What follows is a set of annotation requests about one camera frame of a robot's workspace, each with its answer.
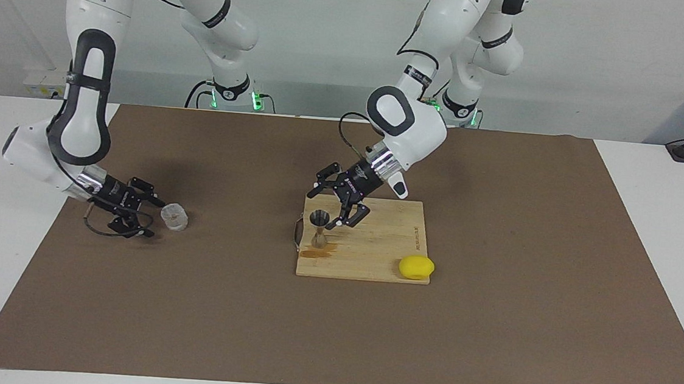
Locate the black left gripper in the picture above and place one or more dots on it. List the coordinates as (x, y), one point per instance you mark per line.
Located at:
(358, 181)

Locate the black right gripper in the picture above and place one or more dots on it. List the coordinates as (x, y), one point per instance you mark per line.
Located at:
(116, 194)

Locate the steel double jigger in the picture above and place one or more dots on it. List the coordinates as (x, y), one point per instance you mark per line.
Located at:
(319, 219)

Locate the small clear glass cup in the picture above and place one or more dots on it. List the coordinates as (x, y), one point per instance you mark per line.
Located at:
(174, 217)

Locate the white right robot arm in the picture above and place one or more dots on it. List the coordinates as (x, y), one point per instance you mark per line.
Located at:
(83, 104)

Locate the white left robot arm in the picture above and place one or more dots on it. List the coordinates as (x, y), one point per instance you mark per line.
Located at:
(414, 130)

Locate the yellow lemon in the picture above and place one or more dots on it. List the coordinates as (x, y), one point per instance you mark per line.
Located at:
(416, 267)

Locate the white power strip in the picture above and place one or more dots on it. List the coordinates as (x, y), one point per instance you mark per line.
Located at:
(42, 86)

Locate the brown table mat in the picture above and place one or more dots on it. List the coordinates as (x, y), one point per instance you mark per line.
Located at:
(489, 338)

